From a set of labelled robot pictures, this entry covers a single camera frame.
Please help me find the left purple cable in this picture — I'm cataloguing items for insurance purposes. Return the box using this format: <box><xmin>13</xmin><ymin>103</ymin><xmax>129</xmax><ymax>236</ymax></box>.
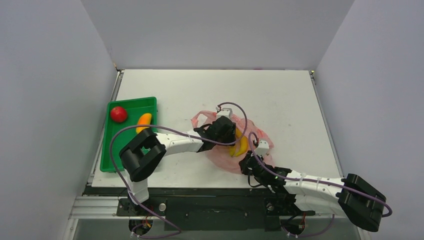
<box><xmin>109</xmin><ymin>101</ymin><xmax>249</xmax><ymax>239</ymax></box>

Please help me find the red fake apple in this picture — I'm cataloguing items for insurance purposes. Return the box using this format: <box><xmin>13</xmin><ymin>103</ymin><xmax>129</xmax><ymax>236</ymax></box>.
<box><xmin>109</xmin><ymin>106</ymin><xmax>128</xmax><ymax>123</ymax></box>

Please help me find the yellow fake banana bunch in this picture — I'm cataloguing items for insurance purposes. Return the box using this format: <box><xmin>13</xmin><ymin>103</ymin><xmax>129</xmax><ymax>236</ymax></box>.
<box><xmin>228</xmin><ymin>128</ymin><xmax>249</xmax><ymax>158</ymax></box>

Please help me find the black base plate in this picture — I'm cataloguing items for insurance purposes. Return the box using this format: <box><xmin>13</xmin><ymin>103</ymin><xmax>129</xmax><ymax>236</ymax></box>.
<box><xmin>82</xmin><ymin>186</ymin><xmax>335</xmax><ymax>235</ymax></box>

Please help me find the aluminium frame rail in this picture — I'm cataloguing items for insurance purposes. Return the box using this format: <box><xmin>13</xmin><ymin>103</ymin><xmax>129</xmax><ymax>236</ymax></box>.
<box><xmin>67</xmin><ymin>195</ymin><xmax>368</xmax><ymax>220</ymax></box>

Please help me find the black loop cable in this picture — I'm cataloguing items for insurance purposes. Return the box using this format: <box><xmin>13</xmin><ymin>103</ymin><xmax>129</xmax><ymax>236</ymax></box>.
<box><xmin>246</xmin><ymin>172</ymin><xmax>266</xmax><ymax>189</ymax></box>

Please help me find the pink plastic bag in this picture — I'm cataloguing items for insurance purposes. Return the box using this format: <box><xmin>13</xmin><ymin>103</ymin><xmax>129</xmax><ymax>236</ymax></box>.
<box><xmin>191</xmin><ymin>110</ymin><xmax>275</xmax><ymax>174</ymax></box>

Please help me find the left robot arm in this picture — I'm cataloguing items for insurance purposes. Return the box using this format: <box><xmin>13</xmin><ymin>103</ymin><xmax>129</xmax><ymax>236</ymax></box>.
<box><xmin>118</xmin><ymin>116</ymin><xmax>236</xmax><ymax>215</ymax></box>

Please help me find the orange fake fruit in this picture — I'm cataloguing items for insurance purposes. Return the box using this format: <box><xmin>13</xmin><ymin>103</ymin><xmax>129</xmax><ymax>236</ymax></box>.
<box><xmin>135</xmin><ymin>113</ymin><xmax>153</xmax><ymax>134</ymax></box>

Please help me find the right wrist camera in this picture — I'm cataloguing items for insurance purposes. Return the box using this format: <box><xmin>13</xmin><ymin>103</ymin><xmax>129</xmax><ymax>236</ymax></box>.
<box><xmin>254</xmin><ymin>139</ymin><xmax>270</xmax><ymax>157</ymax></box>

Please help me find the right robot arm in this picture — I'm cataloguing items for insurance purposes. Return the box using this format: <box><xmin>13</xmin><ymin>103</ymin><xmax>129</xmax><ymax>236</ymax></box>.
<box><xmin>239</xmin><ymin>151</ymin><xmax>387</xmax><ymax>232</ymax></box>

